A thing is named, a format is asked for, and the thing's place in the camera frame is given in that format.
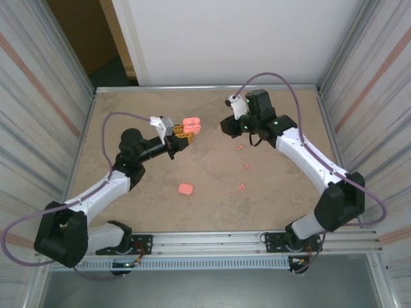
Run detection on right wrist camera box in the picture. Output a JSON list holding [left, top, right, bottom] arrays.
[[223, 94, 250, 121]]

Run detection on corrugated enclosure side panel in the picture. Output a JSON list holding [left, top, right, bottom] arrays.
[[0, 0, 97, 308], [316, 0, 411, 308]]

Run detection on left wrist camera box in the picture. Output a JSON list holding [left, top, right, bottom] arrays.
[[149, 115, 176, 145]]

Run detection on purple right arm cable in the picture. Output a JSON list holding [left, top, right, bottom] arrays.
[[236, 72, 388, 275]]

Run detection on aluminium side frame rail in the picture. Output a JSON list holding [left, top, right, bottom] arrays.
[[58, 91, 97, 232], [316, 88, 365, 229]]

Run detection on brown wooden door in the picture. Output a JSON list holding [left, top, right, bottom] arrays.
[[46, 0, 136, 78]]

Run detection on white wall panel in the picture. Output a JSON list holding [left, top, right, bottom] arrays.
[[112, 0, 367, 87]]

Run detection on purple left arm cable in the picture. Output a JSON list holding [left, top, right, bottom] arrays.
[[0, 111, 152, 280]]

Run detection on grey slotted cable duct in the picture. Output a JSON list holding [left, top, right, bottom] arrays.
[[51, 259, 292, 271]]

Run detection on grey metal lower panel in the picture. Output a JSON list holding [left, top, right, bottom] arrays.
[[40, 253, 386, 308]]

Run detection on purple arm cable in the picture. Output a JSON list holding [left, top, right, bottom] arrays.
[[236, 72, 388, 275], [0, 111, 152, 280]]

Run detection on small black controller board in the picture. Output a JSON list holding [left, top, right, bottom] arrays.
[[288, 255, 311, 275], [110, 261, 142, 277]]

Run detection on aluminium back frame rail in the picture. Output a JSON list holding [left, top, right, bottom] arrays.
[[94, 83, 322, 96]]

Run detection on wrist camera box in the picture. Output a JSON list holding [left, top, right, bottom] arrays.
[[149, 115, 176, 145], [223, 94, 250, 121]]

